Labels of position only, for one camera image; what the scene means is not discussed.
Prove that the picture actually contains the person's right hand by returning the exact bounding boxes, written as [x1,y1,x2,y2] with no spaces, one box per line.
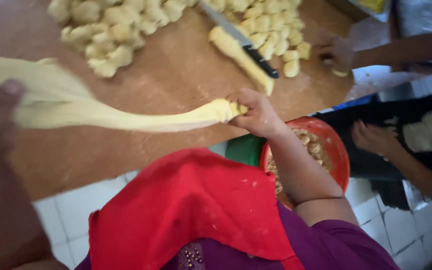
[226,88,282,140]

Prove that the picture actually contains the stretched yellow dough rope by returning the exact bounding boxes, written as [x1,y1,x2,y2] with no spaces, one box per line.
[0,56,249,134]

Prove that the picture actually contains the green plastic container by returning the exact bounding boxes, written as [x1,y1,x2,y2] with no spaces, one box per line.
[225,133,268,168]

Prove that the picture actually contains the yellow dough log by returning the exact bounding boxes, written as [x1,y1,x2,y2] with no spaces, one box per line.
[208,26,275,97]

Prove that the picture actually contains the brown crumbly filling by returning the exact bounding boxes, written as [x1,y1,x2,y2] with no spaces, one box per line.
[267,128,333,196]

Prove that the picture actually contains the heap of small dough chunks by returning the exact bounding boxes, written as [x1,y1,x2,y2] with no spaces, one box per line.
[209,0,313,79]

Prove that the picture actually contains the red plastic bowl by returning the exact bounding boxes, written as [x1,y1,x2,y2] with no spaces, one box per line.
[259,116,351,210]

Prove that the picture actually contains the red cloth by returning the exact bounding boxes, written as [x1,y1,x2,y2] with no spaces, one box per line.
[88,148,307,270]

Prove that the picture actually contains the black baking tray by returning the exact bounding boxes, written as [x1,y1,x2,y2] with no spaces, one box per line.
[313,88,432,211]

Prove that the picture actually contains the clear plastic sheet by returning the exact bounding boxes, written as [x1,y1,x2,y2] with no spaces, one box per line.
[345,16,432,103]

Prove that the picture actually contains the large pile of dough pieces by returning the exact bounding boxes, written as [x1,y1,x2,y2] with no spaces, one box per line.
[47,0,202,79]

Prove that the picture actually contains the metal tray with yellow food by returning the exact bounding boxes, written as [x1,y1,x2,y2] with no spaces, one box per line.
[347,0,394,23]

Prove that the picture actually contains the purple beaded garment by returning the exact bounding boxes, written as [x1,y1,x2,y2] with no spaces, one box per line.
[75,201,401,270]

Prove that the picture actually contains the flattened pale dough sheet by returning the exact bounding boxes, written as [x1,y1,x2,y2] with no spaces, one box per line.
[403,109,432,160]

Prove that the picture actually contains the silver foil wrapped object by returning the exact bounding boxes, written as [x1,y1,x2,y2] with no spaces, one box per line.
[395,0,432,38]

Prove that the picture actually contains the black handled kitchen knife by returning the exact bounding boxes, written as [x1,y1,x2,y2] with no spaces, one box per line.
[199,0,280,80]

